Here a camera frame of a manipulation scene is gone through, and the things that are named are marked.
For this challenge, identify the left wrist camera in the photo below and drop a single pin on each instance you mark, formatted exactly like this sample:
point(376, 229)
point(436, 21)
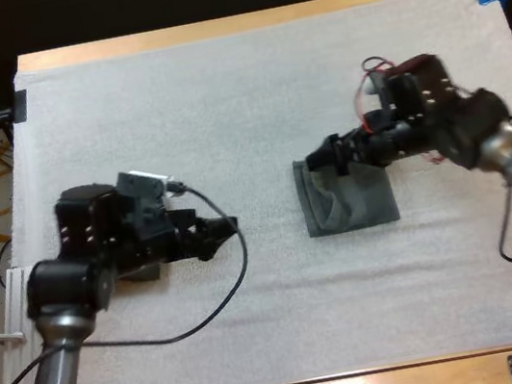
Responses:
point(151, 174)

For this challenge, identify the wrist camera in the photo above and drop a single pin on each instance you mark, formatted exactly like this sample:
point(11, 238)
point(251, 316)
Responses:
point(151, 174)
point(370, 87)

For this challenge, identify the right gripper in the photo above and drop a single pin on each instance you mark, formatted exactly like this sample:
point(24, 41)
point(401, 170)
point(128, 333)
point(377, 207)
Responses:
point(375, 144)

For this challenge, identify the grey-green towel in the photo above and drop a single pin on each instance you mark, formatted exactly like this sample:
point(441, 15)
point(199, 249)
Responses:
point(144, 274)
point(360, 204)

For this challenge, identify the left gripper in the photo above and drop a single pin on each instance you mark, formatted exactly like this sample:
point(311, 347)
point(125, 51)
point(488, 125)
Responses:
point(154, 227)

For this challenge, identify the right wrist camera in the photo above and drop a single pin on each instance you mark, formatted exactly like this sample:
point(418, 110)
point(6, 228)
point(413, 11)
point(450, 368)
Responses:
point(370, 87)

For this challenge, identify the ribbed aluminium rail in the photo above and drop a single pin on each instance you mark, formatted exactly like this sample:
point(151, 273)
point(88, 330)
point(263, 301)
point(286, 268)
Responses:
point(18, 303)

